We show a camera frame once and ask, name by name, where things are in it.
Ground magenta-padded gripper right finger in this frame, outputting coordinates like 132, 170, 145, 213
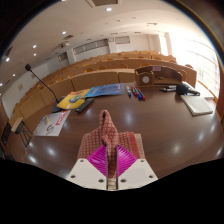
115, 143, 159, 191

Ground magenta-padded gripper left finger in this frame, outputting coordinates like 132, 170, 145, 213
65, 143, 109, 191

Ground red white checked towel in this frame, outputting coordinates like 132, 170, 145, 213
77, 109, 147, 190

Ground white printed poster sheet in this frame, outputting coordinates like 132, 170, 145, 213
33, 109, 72, 138

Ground black remote control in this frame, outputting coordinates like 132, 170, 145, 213
74, 97, 95, 114

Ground black gooseneck desk microphone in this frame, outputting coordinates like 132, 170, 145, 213
24, 63, 69, 114

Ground yellow booklet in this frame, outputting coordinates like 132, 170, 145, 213
56, 88, 92, 111

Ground red marker pen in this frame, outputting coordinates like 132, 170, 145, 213
137, 86, 147, 101
130, 85, 139, 98

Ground white notepad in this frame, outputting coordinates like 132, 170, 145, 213
180, 94, 214, 117

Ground black handheld device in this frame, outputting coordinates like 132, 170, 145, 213
175, 83, 201, 97

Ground rows of wooden lecture seats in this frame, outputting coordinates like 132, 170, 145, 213
9, 49, 198, 125

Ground brown cardboard desk organizer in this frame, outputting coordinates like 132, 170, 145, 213
134, 65, 188, 88

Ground ceiling projector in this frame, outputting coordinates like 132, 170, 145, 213
59, 40, 72, 49

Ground recessed ceiling lights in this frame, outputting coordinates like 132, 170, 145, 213
4, 6, 114, 63

